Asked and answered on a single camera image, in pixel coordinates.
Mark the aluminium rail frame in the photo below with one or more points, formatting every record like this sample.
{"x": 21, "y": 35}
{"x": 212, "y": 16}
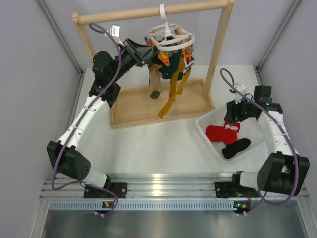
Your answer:
{"x": 148, "y": 192}

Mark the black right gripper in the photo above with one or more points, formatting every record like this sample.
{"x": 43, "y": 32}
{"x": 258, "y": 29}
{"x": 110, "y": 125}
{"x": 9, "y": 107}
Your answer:
{"x": 233, "y": 111}

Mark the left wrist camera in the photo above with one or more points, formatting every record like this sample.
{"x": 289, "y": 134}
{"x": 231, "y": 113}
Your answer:
{"x": 114, "y": 31}

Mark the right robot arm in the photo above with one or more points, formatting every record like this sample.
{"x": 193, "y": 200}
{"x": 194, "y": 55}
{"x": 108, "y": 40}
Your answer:
{"x": 284, "y": 170}

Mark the white plastic clip hanger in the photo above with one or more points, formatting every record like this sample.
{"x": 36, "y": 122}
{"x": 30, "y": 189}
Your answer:
{"x": 169, "y": 37}

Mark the mustard yellow sock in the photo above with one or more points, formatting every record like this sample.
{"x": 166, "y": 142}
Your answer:
{"x": 168, "y": 105}
{"x": 173, "y": 81}

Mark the white plastic basket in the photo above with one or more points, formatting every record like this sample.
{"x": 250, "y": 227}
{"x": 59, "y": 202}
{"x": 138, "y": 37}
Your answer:
{"x": 249, "y": 129}

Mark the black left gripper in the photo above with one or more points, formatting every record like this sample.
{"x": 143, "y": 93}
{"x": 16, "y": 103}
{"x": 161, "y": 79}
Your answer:
{"x": 141, "y": 54}

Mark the orange clothes clip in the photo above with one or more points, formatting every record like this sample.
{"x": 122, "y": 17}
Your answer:
{"x": 164, "y": 58}

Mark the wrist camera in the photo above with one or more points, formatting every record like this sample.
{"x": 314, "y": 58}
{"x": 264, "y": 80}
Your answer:
{"x": 114, "y": 31}
{"x": 237, "y": 91}

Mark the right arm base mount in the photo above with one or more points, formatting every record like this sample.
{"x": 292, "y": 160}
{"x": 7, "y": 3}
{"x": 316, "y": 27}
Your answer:
{"x": 229, "y": 190}

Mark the red christmas sock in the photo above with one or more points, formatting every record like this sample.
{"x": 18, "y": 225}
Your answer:
{"x": 226, "y": 134}

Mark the wooden hanging rack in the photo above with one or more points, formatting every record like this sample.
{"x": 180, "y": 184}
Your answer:
{"x": 134, "y": 107}

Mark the dark teal sock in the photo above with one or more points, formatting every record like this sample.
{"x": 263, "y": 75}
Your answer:
{"x": 174, "y": 59}

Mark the black sock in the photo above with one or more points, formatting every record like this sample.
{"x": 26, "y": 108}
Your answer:
{"x": 232, "y": 149}

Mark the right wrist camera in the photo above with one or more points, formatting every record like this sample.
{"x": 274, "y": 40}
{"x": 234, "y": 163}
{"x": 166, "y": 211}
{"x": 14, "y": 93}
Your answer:
{"x": 237, "y": 91}

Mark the beige green striped sock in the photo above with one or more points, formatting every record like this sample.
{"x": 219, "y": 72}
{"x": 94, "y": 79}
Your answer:
{"x": 155, "y": 83}

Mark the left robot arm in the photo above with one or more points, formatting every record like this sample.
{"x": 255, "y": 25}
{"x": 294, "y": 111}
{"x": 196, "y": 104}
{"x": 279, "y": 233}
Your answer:
{"x": 66, "y": 154}

